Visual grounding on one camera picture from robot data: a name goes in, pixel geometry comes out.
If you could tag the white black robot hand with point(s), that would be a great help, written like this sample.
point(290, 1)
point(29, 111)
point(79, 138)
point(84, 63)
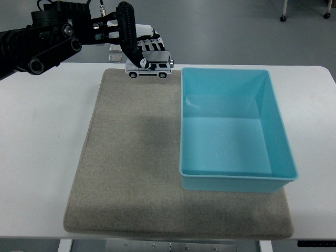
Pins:
point(127, 31)

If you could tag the white toy car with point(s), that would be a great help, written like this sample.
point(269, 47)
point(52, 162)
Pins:
point(155, 67)

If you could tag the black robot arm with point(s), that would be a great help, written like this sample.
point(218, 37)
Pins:
point(39, 44)

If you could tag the light blue plastic box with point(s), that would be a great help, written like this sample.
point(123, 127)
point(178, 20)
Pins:
point(225, 141)

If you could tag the grey felt mat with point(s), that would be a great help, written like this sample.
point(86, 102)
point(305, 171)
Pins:
point(126, 162)

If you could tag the white cart leg with caster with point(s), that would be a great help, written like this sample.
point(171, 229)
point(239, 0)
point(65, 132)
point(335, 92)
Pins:
point(327, 13)
point(283, 14)

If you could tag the grey metal plate with screws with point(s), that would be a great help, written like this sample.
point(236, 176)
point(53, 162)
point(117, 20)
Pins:
point(168, 246)

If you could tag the white table leg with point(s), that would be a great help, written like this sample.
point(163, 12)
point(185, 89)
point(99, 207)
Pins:
point(64, 246)
point(265, 246)

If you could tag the black table control panel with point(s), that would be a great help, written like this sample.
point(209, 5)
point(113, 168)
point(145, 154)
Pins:
point(316, 243)

